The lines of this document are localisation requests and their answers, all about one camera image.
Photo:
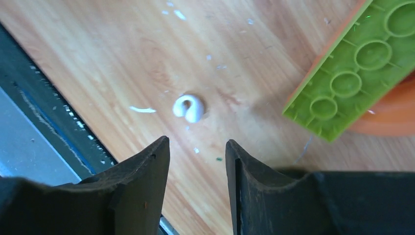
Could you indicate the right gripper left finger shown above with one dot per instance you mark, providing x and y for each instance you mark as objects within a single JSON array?
[{"x": 125, "y": 199}]

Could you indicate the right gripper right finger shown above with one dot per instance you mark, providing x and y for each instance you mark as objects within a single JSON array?
[{"x": 292, "y": 201}]

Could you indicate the white earbud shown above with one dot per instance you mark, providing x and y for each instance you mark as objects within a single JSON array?
[{"x": 189, "y": 106}]

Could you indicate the orange toy piece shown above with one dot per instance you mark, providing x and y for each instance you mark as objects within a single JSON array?
[{"x": 389, "y": 110}]

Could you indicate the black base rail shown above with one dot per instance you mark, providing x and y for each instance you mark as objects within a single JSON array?
[{"x": 24, "y": 82}]

